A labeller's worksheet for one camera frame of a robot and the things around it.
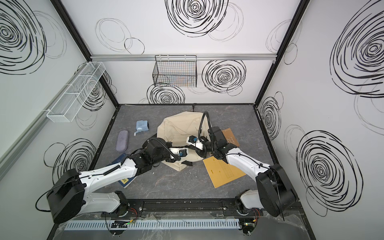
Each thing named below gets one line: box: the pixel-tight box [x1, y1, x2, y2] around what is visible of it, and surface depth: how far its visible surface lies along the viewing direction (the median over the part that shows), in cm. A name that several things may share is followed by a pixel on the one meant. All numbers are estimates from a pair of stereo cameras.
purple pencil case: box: [116, 130, 129, 152], surface depth 97 cm
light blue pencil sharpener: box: [134, 120, 150, 136], surface depth 104 cm
